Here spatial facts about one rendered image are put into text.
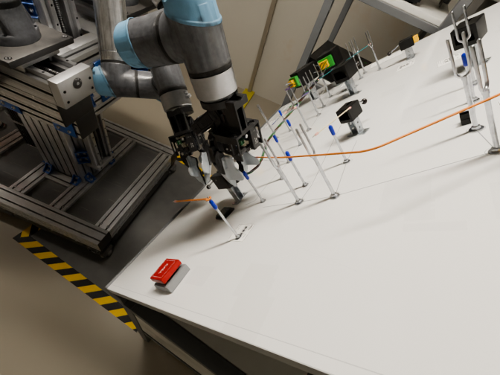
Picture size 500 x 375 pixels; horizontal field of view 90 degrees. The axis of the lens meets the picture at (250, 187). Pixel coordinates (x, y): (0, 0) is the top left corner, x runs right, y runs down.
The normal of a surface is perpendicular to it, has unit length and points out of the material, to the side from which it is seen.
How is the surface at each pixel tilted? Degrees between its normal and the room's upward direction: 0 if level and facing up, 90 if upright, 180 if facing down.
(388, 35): 90
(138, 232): 0
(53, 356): 0
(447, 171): 53
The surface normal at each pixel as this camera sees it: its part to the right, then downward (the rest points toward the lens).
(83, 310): 0.25, -0.59
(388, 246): -0.52, -0.77
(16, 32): 0.80, 0.40
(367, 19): -0.31, 0.70
